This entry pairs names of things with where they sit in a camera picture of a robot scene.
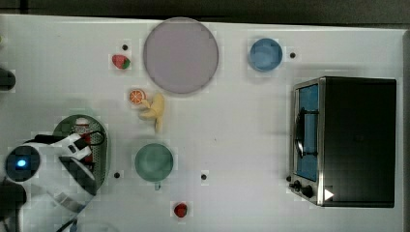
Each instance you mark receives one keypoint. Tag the yellow toy banana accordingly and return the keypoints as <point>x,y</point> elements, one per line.
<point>154,110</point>

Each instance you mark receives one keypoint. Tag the black cylinder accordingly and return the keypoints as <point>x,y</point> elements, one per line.
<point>12,198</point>
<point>7,80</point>

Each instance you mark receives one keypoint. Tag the grey round plate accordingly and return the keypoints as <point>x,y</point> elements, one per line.
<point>181,55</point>

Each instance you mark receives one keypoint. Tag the green cup with handle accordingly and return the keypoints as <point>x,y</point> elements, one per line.
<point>153,163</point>

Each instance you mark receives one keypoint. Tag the green oval strainer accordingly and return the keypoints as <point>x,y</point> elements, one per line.
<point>96,162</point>

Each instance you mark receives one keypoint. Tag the red ketchup bottle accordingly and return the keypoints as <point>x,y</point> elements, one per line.
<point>82,127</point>

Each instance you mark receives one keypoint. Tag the toy orange slice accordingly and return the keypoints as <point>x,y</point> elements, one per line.
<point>136,96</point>

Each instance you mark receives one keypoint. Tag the blue bowl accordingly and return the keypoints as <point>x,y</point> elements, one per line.
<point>265,55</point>

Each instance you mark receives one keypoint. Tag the black cylinder upper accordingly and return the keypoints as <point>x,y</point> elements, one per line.
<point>7,80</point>

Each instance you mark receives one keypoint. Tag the red toy tomato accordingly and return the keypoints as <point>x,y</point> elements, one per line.
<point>181,210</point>

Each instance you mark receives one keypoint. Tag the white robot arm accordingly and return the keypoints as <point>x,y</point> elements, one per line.
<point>56,184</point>

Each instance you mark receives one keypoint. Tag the black toaster oven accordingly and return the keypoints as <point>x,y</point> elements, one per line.
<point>343,142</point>

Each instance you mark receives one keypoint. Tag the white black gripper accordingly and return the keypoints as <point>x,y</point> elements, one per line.
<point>73,146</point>

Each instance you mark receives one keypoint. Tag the black cylinder lower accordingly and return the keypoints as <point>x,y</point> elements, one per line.
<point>12,198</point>

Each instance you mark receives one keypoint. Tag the red toy strawberry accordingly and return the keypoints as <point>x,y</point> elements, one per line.
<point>120,61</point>

